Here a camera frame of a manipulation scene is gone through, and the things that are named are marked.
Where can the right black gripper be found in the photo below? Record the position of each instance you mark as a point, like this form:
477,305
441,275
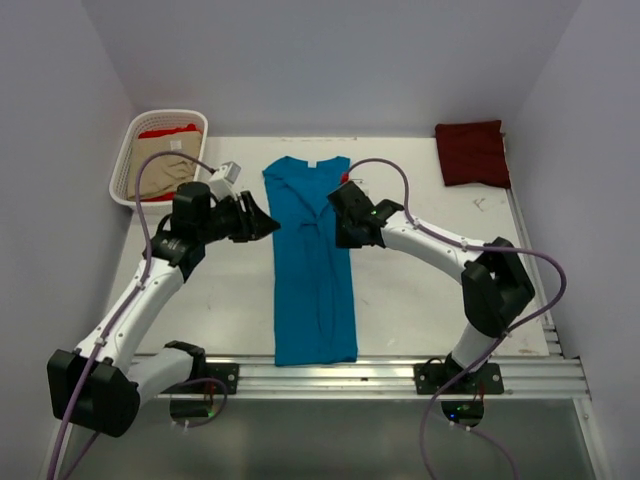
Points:
342,241

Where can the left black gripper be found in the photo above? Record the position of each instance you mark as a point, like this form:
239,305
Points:
253,223

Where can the blue t shirt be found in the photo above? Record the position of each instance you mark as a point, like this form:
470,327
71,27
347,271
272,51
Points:
314,313

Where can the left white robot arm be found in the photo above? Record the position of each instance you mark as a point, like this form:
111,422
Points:
97,385

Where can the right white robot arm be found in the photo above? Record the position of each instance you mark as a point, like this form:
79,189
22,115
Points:
495,286

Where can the beige shirt in basket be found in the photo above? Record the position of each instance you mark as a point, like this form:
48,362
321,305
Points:
162,167

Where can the folded dark red shirt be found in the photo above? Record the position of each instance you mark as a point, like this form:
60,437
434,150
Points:
472,153

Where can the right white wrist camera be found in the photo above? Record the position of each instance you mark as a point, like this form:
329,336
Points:
359,182

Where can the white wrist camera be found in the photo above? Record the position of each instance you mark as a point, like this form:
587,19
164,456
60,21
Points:
359,182
222,181

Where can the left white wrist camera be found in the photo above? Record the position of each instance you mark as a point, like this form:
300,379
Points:
222,181

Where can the aluminium mounting rail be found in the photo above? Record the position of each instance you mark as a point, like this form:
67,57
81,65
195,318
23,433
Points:
393,378

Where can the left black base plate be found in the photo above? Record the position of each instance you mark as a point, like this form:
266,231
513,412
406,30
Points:
227,376

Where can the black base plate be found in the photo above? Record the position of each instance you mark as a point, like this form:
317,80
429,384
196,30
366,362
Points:
431,375
227,376

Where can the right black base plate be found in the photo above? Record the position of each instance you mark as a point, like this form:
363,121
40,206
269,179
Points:
431,375

